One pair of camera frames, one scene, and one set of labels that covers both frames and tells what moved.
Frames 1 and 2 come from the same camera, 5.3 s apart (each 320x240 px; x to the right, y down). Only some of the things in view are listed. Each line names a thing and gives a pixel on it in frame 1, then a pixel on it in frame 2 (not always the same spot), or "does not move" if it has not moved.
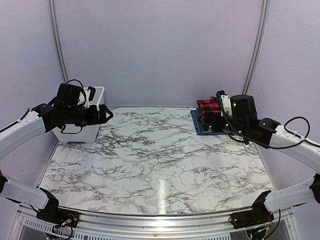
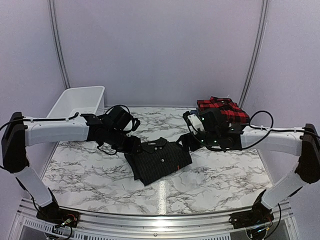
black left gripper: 94,120 -> 132,147
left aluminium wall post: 57,41 does not move
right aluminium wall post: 261,32 does not move
